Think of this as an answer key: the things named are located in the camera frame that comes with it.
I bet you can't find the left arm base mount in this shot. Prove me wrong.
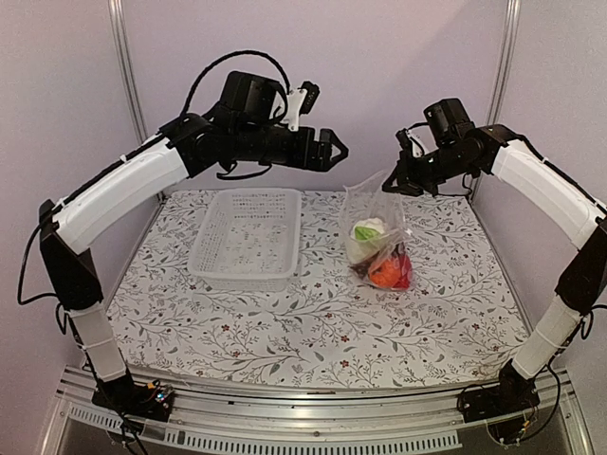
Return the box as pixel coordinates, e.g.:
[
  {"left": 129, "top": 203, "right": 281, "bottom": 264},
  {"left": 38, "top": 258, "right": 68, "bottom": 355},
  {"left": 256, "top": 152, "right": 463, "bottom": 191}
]
[{"left": 91, "top": 367, "right": 175, "bottom": 422}]

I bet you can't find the clear zip top bag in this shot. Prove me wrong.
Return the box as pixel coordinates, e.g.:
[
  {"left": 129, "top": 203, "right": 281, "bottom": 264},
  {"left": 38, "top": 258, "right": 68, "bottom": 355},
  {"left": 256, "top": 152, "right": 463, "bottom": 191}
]
[{"left": 339, "top": 170, "right": 413, "bottom": 291}]

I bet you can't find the right aluminium corner post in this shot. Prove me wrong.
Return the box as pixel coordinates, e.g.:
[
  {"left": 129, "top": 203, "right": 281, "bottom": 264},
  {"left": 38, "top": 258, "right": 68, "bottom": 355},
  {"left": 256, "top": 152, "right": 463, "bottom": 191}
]
[{"left": 487, "top": 0, "right": 522, "bottom": 124}]

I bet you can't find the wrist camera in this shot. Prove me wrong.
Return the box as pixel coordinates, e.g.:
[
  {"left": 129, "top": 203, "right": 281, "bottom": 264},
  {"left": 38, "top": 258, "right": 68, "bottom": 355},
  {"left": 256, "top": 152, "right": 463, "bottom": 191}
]
[
  {"left": 395, "top": 98, "right": 475, "bottom": 158},
  {"left": 220, "top": 70, "right": 320, "bottom": 133}
]

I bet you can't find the floral patterned table mat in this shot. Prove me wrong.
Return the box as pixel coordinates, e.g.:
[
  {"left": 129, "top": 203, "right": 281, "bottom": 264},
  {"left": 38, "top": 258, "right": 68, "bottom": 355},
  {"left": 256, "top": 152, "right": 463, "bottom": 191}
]
[{"left": 108, "top": 191, "right": 527, "bottom": 389}]

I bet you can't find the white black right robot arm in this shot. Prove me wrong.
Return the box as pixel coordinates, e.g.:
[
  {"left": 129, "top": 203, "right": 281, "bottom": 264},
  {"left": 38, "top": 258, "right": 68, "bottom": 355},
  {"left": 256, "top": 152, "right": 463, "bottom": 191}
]
[{"left": 384, "top": 124, "right": 606, "bottom": 413}]

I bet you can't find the orange toy pumpkin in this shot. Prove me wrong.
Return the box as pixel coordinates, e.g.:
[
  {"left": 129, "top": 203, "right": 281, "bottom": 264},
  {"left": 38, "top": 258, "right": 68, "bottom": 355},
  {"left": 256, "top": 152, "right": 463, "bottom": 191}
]
[{"left": 369, "top": 259, "right": 401, "bottom": 288}]

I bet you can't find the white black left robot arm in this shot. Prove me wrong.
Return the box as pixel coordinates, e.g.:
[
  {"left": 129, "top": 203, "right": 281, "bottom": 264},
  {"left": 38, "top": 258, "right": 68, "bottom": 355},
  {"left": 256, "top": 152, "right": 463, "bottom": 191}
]
[{"left": 28, "top": 70, "right": 349, "bottom": 411}]

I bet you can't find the aluminium front rail frame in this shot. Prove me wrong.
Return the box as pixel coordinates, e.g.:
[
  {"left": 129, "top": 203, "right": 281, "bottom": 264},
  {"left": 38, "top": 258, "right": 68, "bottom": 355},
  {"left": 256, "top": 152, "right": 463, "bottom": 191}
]
[{"left": 37, "top": 367, "right": 598, "bottom": 454}]

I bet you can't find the red toy bell pepper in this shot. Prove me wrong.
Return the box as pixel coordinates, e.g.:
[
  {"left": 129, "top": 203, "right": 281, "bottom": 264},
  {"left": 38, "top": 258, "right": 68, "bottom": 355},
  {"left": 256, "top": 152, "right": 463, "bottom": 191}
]
[{"left": 391, "top": 254, "right": 413, "bottom": 290}]

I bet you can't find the aluminium corner post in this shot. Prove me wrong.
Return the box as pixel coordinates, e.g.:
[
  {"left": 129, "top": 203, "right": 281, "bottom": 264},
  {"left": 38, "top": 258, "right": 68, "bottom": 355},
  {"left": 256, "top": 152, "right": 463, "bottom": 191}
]
[
  {"left": 107, "top": 0, "right": 148, "bottom": 142},
  {"left": 487, "top": 0, "right": 522, "bottom": 124}
]

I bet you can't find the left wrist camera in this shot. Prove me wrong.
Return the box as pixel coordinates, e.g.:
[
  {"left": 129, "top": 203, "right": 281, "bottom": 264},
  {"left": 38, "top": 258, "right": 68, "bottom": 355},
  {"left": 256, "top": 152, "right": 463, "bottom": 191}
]
[{"left": 220, "top": 70, "right": 320, "bottom": 133}]

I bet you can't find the white toy cauliflower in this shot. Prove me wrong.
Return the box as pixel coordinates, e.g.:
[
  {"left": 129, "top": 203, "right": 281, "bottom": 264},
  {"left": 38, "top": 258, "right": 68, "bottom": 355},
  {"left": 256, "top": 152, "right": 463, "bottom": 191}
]
[{"left": 344, "top": 218, "right": 387, "bottom": 264}]

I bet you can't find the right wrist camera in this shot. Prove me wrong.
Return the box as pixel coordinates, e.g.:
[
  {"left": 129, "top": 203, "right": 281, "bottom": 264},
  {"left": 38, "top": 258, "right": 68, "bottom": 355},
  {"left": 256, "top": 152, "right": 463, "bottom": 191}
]
[{"left": 395, "top": 98, "right": 475, "bottom": 158}]

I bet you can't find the left aluminium corner post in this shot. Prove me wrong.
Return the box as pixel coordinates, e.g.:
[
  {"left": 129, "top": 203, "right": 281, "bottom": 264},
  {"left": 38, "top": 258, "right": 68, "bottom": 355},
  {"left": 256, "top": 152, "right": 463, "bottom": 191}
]
[{"left": 107, "top": 0, "right": 148, "bottom": 142}]

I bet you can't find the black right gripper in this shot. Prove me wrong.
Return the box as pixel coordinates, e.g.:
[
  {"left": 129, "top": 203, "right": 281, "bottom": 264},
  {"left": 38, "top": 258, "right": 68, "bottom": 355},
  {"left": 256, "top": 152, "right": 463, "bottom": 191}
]
[{"left": 381, "top": 142, "right": 476, "bottom": 196}]

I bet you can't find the white perforated plastic basket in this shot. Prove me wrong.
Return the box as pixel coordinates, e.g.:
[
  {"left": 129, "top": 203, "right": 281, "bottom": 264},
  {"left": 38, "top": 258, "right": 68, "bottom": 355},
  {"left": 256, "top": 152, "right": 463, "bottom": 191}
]
[{"left": 187, "top": 188, "right": 302, "bottom": 293}]

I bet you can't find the dark red grape bunch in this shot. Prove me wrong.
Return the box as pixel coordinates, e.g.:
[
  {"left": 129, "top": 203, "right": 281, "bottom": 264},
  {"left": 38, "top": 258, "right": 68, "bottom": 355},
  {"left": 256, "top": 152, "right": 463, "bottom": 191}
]
[{"left": 350, "top": 262, "right": 372, "bottom": 281}]

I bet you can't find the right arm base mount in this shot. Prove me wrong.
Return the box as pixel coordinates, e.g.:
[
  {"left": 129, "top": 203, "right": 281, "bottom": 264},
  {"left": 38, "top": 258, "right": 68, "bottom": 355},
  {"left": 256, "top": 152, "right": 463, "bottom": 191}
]
[{"left": 456, "top": 360, "right": 540, "bottom": 446}]

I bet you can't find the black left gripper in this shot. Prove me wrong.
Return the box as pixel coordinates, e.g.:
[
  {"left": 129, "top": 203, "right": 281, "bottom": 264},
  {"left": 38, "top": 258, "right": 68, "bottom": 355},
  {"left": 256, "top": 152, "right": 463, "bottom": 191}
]
[{"left": 234, "top": 122, "right": 350, "bottom": 172}]

